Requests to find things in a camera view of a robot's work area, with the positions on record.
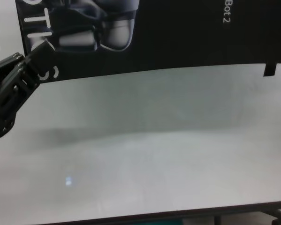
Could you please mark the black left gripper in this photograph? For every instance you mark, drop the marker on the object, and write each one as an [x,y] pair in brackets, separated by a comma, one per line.
[4,98]

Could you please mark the black robot poster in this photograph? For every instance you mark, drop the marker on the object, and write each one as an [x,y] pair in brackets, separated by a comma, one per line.
[166,35]

